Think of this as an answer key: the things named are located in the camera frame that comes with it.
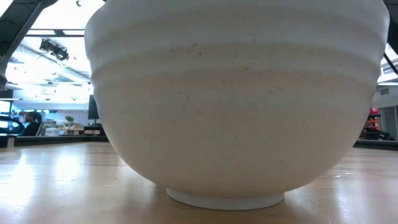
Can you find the black monitor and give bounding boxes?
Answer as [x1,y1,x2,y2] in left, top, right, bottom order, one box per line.
[88,95,101,121]

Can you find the seated person with dark hair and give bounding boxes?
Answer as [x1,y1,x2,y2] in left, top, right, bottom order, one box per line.
[19,111,43,137]

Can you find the white ribbed bowl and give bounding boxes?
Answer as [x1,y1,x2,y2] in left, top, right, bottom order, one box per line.
[84,0,391,212]

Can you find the black ceiling fixture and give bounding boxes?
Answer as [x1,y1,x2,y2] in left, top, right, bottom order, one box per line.
[38,38,70,62]

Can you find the orange shelf items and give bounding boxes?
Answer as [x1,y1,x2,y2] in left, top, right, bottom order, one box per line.
[359,106,382,140]

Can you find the black curved chair back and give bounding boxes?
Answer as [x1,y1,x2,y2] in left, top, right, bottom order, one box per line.
[0,114,26,136]

